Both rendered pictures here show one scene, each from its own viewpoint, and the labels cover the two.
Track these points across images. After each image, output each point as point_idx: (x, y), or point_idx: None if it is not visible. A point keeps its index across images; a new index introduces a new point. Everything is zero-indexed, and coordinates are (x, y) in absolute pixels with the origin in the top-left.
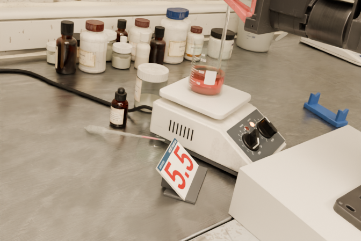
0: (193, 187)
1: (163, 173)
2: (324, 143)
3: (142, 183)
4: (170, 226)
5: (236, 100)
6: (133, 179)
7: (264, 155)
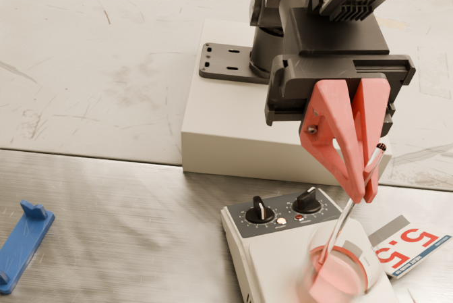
0: (389, 231)
1: (442, 233)
2: (256, 129)
3: (444, 272)
4: (441, 207)
5: (296, 238)
6: (452, 284)
7: (292, 196)
